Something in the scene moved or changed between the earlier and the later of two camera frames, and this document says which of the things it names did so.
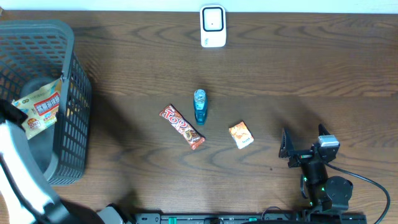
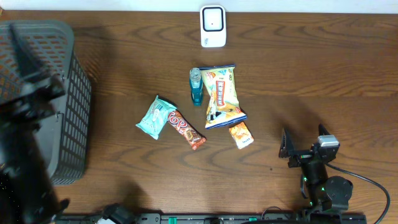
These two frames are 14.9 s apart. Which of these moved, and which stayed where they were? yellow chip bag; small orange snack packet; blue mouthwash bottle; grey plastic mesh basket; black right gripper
Moved: yellow chip bag; blue mouthwash bottle
Stayed: black right gripper; small orange snack packet; grey plastic mesh basket
